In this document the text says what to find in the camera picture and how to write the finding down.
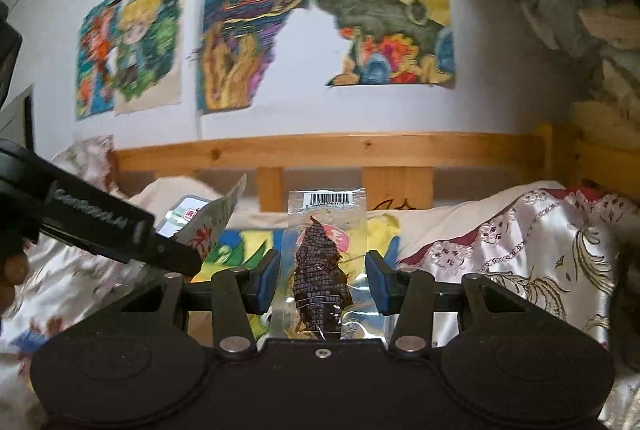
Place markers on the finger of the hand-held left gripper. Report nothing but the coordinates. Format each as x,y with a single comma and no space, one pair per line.
172,257

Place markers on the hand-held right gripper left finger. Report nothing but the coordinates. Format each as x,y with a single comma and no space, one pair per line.
268,282

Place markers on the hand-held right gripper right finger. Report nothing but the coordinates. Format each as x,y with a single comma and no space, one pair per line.
376,284

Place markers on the clear dark snack packet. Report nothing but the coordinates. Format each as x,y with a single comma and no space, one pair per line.
320,270

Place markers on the person's left hand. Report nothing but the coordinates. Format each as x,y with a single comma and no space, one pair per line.
11,275

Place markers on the wooden bed headboard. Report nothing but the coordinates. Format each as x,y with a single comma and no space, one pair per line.
325,152

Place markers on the hanging clothes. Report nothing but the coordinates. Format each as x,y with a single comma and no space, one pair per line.
575,10

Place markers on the orange-haired cartoon wall poster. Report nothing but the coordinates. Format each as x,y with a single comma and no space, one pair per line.
95,60

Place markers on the blond cartoon wall poster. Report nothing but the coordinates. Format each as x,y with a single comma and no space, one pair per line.
147,45

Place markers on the swirling sea wall poster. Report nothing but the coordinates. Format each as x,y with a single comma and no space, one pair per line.
250,25

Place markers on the mushroom landscape wall poster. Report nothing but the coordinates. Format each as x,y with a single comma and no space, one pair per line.
385,5

